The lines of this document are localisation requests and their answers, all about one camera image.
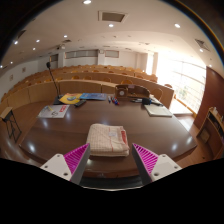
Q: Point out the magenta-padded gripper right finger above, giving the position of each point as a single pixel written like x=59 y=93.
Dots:
x=146 y=159

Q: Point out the small black-legged side table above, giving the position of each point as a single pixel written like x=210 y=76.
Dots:
x=7 y=116

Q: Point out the black remote control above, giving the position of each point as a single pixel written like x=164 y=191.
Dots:
x=80 y=103

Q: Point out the blue marker pen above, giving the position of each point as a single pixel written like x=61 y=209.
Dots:
x=109 y=99

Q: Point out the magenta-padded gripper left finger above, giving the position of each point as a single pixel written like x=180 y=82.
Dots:
x=77 y=157

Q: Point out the black gooseneck desk microphone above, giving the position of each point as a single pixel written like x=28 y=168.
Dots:
x=52 y=78

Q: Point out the wooden lecture bench rows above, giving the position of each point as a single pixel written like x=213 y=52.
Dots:
x=83 y=78

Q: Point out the wooden desk organizer with clock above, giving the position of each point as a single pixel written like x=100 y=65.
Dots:
x=131 y=91

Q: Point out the white printed poster sheet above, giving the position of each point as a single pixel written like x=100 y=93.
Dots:
x=54 y=111

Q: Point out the recessed ceiling lights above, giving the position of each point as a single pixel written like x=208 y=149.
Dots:
x=111 y=25

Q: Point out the red marker pen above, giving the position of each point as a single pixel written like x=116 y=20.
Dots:
x=113 y=100
x=116 y=101

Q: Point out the black desk device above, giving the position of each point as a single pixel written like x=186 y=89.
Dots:
x=146 y=101

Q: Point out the beige checked towel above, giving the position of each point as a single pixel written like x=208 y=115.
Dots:
x=106 y=140

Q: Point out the large bright window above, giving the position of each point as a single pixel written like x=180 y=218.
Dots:
x=181 y=81

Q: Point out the ceiling air vent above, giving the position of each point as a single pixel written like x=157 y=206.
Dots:
x=112 y=16

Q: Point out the white flat pad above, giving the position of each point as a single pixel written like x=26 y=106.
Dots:
x=158 y=110

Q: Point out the wooden shelf unit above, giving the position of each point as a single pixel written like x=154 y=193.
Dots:
x=211 y=128

